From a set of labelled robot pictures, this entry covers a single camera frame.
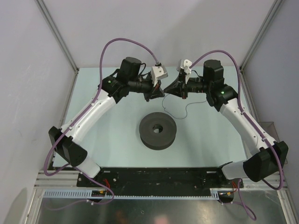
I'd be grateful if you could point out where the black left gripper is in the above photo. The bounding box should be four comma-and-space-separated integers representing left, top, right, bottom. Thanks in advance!
128, 74, 165, 102

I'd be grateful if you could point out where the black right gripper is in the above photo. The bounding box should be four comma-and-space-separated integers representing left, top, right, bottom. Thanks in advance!
164, 71, 212, 99

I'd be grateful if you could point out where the thin purple wire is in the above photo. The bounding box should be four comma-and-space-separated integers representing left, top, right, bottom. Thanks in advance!
162, 93, 207, 120

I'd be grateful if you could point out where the dark perforated cable spool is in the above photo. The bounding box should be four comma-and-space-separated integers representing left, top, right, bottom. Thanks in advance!
139, 112, 177, 150

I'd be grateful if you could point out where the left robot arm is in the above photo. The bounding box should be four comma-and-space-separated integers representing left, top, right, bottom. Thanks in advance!
49, 57, 168, 187

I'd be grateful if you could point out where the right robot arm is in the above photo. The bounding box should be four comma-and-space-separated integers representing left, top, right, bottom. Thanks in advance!
164, 59, 288, 187

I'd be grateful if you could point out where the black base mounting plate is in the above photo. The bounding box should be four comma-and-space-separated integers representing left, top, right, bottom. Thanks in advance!
77, 167, 238, 197

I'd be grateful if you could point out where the clear plastic bin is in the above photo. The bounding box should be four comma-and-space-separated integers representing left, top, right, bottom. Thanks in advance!
258, 122, 288, 168

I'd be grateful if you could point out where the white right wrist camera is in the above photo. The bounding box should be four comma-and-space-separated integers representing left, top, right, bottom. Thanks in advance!
177, 59, 192, 83

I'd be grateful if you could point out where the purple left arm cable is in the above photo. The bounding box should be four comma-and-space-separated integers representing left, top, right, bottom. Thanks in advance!
43, 37, 162, 212

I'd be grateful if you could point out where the grey slotted cable duct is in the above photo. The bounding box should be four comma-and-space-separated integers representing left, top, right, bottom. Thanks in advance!
43, 188, 221, 200

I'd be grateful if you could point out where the right aluminium corner post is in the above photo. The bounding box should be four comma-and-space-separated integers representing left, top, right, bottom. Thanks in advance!
240, 0, 285, 71

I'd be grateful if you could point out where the aluminium corner post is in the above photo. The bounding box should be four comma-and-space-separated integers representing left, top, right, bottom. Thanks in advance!
35, 0, 78, 72
240, 0, 285, 71

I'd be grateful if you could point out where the aluminium frame rail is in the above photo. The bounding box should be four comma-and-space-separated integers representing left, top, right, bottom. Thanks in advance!
34, 170, 271, 190

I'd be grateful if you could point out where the left aluminium corner post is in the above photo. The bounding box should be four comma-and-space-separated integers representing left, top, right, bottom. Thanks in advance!
35, 0, 78, 72

